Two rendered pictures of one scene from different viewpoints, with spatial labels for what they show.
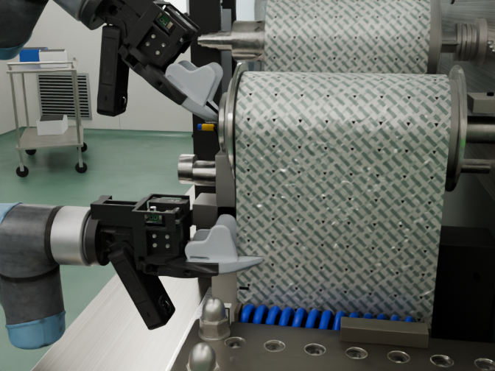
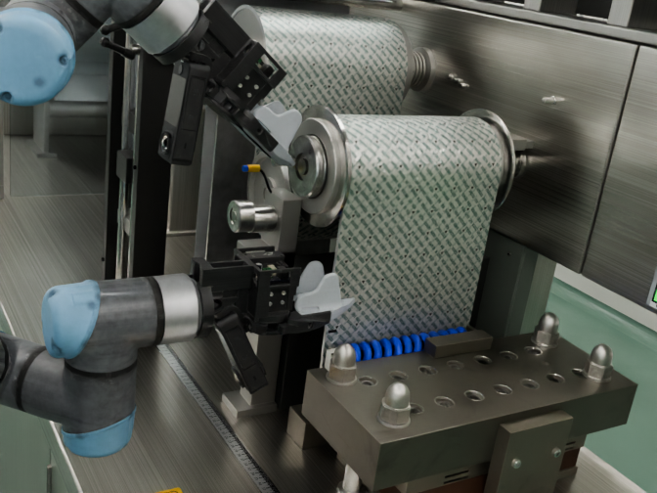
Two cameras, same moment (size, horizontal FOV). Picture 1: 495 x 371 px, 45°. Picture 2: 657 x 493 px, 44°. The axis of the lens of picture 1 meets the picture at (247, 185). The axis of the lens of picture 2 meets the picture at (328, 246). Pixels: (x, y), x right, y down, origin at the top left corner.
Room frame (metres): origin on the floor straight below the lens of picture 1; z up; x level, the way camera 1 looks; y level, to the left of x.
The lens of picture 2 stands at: (0.00, 0.63, 1.50)
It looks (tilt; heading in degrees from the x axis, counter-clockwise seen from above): 20 degrees down; 318
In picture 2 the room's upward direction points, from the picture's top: 8 degrees clockwise
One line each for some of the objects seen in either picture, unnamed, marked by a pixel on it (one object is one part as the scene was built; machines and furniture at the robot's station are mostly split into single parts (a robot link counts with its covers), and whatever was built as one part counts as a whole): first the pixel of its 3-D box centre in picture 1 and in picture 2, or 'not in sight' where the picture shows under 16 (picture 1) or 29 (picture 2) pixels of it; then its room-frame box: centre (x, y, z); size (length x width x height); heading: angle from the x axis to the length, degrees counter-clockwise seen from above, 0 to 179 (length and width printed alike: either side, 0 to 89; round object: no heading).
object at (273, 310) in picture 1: (329, 324); (407, 347); (0.63, -0.10, 1.03); 0.21 x 0.04 x 0.03; 80
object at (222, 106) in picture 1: (231, 122); (309, 166); (0.73, 0.02, 1.25); 0.07 x 0.02 x 0.07; 170
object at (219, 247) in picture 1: (222, 247); (328, 294); (0.66, 0.03, 1.11); 0.09 x 0.03 x 0.06; 79
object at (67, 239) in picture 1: (82, 235); (172, 307); (0.71, 0.21, 1.11); 0.08 x 0.05 x 0.08; 170
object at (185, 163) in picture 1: (188, 168); (240, 215); (0.78, 0.08, 1.18); 0.04 x 0.02 x 0.04; 170
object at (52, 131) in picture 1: (49, 108); not in sight; (5.26, 1.76, 0.51); 0.91 x 0.58 x 1.02; 14
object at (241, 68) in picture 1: (241, 123); (318, 166); (0.73, 0.01, 1.25); 0.15 x 0.01 x 0.15; 170
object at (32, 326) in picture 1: (31, 297); (86, 395); (0.73, 0.30, 1.01); 0.11 x 0.08 x 0.11; 32
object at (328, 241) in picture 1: (334, 249); (409, 279); (0.65, -0.10, 1.11); 0.23 x 0.01 x 0.18; 80
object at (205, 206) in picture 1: (216, 256); (258, 305); (0.77, 0.04, 1.05); 0.06 x 0.05 x 0.31; 80
